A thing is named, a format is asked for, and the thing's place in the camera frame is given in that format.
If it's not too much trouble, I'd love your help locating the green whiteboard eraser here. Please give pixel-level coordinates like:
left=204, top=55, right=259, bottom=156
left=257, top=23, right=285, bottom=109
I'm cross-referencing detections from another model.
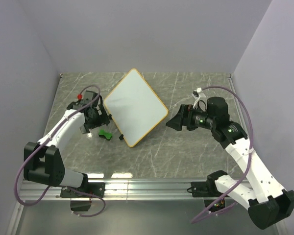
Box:
left=98, top=130, right=113, bottom=141

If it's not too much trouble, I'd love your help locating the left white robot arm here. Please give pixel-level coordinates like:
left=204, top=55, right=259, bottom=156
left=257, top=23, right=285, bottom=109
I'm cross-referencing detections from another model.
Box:
left=23, top=91, right=110, bottom=197

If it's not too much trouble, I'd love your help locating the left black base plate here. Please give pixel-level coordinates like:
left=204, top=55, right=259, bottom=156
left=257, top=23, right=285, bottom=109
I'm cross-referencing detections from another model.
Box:
left=60, top=182, right=105, bottom=212

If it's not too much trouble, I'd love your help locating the wire whiteboard stand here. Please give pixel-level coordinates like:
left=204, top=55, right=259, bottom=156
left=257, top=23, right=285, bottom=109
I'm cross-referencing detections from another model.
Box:
left=108, top=114, right=124, bottom=141

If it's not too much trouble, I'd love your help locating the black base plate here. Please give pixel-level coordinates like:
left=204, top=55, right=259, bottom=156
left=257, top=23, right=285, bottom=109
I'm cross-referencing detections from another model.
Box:
left=60, top=182, right=105, bottom=212
left=187, top=181, right=226, bottom=212

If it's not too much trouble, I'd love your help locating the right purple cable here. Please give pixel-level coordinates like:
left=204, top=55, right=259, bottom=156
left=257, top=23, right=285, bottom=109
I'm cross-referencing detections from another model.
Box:
left=191, top=85, right=253, bottom=225

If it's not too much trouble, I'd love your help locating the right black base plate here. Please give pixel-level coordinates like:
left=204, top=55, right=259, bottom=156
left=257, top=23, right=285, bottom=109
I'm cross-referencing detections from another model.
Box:
left=187, top=181, right=226, bottom=212

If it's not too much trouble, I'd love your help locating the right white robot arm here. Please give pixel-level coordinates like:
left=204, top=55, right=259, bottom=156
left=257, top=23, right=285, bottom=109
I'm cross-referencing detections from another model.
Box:
left=166, top=97, right=294, bottom=230

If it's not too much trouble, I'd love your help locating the yellow framed whiteboard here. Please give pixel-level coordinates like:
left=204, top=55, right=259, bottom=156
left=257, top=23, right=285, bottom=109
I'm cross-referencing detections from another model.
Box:
left=103, top=68, right=169, bottom=147

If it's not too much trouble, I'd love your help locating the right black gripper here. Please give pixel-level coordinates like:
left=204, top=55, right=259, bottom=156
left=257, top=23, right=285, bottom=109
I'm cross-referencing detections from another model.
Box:
left=166, top=104, right=216, bottom=131

